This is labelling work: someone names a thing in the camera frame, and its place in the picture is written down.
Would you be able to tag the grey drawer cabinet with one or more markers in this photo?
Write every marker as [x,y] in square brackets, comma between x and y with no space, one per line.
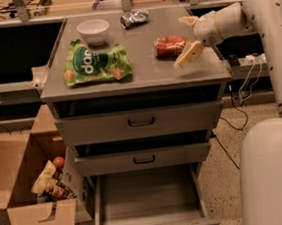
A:
[153,83]

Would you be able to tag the white power strip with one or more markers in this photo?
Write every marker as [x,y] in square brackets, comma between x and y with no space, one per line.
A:
[260,58]

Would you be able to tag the grey drawer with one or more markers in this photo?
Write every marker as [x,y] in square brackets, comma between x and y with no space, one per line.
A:
[142,159]
[161,196]
[138,124]

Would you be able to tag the white bowl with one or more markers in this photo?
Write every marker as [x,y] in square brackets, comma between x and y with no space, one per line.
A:
[94,32]

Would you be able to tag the crumpled silver foil bag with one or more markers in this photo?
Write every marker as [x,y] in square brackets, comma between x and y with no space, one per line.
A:
[134,18]

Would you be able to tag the yellow snack bag in box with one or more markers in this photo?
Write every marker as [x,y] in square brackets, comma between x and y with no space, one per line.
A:
[46,175]

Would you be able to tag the grey middle drawer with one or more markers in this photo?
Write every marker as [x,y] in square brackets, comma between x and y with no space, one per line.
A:
[142,159]

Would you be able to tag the grey top drawer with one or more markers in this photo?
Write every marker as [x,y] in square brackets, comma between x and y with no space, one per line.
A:
[138,124]

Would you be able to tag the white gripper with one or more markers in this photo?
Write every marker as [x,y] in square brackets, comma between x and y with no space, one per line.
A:
[205,30]

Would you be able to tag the brown snack packet in box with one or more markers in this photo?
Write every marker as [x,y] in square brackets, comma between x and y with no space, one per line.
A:
[58,190]

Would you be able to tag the grey bottom drawer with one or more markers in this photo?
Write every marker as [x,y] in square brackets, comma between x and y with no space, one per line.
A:
[161,196]

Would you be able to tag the cardboard box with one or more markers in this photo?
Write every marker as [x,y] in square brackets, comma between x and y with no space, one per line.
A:
[23,155]

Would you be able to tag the orange fruit in box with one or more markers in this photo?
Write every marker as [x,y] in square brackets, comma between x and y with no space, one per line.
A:
[59,162]

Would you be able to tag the green chip bag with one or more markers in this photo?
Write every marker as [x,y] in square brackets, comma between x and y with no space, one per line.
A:
[86,66]

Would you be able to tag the orange soda can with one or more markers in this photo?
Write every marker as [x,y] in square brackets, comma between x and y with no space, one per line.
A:
[169,46]

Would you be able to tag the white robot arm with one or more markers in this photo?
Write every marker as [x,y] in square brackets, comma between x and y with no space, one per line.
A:
[261,152]

